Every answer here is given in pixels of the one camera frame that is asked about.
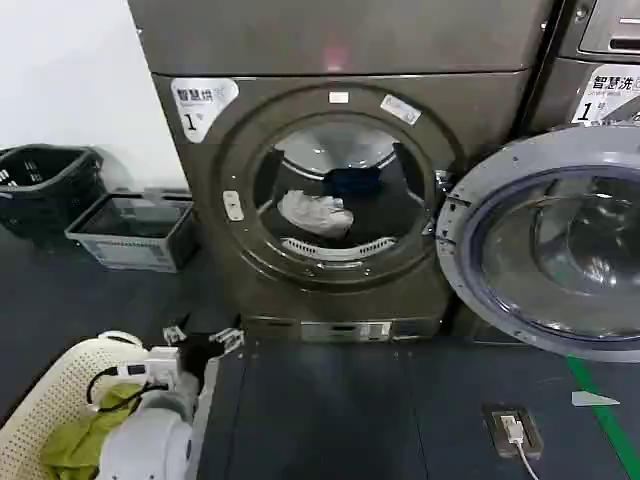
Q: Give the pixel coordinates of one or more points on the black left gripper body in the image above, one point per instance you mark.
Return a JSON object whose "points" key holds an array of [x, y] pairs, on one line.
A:
{"points": [[195, 357]]}

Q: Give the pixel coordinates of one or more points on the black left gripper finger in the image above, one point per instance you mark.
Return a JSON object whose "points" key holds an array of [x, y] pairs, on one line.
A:
{"points": [[172, 336], [227, 337]]}

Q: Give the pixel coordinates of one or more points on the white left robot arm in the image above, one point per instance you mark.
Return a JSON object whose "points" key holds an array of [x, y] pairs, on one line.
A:
{"points": [[150, 440]]}

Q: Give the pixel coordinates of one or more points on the grey plastic crate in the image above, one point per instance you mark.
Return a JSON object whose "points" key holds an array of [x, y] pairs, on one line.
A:
{"points": [[125, 247]]}

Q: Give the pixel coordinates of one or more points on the cream perforated laundry basket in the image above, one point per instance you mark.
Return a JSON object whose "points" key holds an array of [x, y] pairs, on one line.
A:
{"points": [[60, 380]]}

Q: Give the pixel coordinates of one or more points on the green garment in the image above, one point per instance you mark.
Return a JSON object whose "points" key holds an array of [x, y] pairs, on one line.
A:
{"points": [[85, 440]]}

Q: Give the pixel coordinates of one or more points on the white crumpled garment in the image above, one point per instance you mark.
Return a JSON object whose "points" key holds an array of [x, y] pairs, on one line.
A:
{"points": [[315, 212]]}

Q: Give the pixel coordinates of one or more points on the black plastic laundry basket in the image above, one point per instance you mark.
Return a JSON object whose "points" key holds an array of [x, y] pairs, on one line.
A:
{"points": [[45, 200]]}

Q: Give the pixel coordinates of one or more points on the dark blue garment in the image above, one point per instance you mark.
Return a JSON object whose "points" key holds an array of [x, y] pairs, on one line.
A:
{"points": [[352, 180]]}

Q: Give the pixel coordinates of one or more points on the round glass dryer door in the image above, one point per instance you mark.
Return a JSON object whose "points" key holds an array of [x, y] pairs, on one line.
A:
{"points": [[505, 210]]}

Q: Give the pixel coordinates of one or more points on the grey dryer with round opening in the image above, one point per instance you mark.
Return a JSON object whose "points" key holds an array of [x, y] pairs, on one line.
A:
{"points": [[350, 45]]}

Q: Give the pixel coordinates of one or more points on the floor power socket box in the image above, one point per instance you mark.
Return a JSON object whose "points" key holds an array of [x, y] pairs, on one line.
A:
{"points": [[530, 435]]}

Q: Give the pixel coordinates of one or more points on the white arrow floor sticker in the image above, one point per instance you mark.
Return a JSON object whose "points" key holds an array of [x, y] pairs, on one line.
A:
{"points": [[590, 398]]}

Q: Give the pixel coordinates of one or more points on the green floor tape strip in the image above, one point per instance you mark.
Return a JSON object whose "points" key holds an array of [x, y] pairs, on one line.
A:
{"points": [[607, 430]]}

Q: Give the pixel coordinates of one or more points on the grey dryer with drawer panel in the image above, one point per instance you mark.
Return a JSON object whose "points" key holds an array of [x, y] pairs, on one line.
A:
{"points": [[557, 95]]}

